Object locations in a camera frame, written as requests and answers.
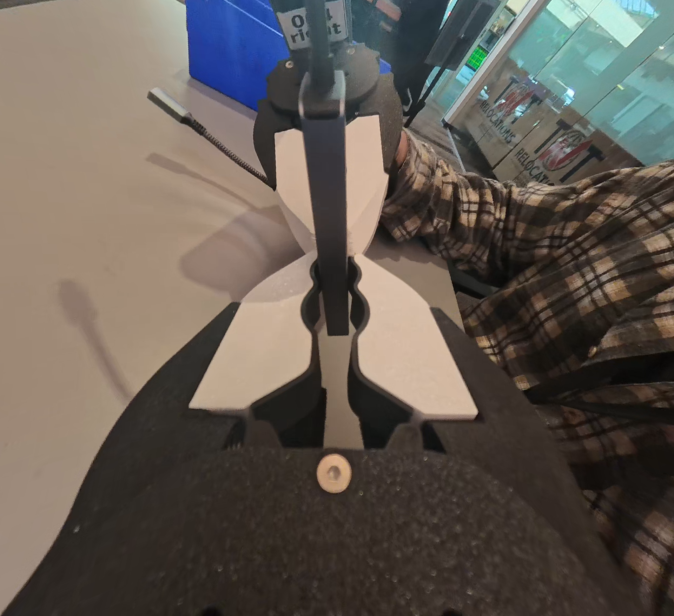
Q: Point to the dark grey USB hub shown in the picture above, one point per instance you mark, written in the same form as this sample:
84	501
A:
329	205

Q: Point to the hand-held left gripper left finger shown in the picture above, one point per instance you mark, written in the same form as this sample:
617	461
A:
258	353

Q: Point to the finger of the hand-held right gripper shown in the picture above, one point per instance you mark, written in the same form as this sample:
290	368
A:
368	179
292	179

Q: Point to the blue plastic bin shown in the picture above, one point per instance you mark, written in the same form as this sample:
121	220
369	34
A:
226	47

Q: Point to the white box with red logo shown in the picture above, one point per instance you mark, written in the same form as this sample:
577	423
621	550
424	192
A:
505	111
558	153

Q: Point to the black monitor on tripod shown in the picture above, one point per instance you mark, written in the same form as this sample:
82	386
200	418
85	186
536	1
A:
463	26

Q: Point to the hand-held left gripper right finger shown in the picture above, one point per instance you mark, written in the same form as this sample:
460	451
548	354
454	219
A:
416	363

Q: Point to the person's plaid shirt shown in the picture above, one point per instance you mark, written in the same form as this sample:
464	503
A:
605	342

